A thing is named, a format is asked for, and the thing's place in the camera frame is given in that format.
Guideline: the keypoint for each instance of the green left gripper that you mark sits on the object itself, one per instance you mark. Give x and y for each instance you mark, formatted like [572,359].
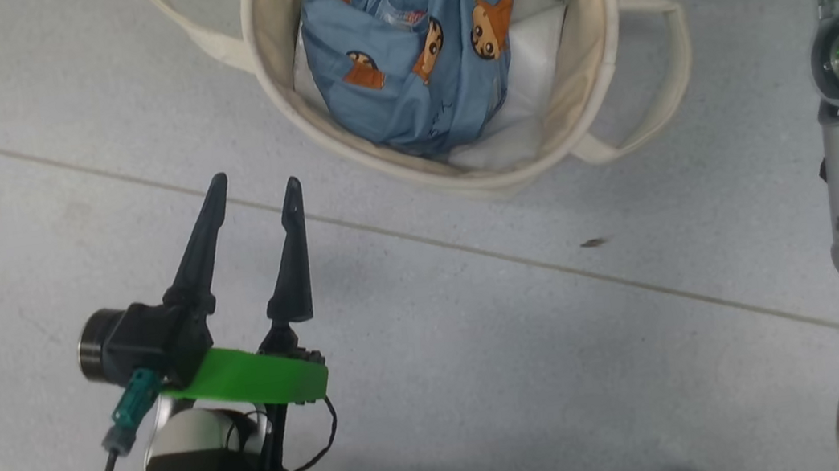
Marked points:
[252,379]

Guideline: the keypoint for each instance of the light blue bear print garment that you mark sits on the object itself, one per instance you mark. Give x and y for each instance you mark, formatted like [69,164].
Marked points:
[402,100]

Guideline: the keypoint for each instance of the cream canvas laundry basket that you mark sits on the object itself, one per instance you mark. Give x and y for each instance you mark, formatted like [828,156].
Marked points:
[590,51]

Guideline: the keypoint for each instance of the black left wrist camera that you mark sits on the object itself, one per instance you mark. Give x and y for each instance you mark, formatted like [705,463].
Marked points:
[149,340]

